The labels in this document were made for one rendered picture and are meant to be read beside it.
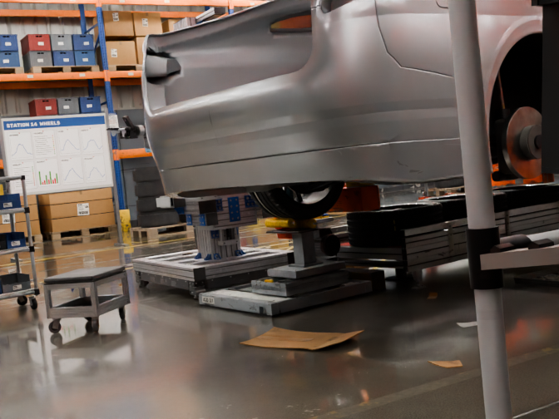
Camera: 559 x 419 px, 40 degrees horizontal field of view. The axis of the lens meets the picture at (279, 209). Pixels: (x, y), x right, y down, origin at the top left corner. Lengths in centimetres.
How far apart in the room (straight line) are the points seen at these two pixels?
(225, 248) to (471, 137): 503
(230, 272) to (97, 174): 573
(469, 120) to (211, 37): 371
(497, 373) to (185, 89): 360
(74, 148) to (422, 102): 838
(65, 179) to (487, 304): 1015
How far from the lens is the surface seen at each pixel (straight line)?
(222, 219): 557
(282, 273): 477
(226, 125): 332
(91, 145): 1098
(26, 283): 603
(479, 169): 83
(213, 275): 541
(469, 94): 83
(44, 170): 1079
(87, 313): 472
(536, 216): 592
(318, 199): 486
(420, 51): 294
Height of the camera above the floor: 85
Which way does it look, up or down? 3 degrees down
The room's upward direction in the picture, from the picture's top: 6 degrees counter-clockwise
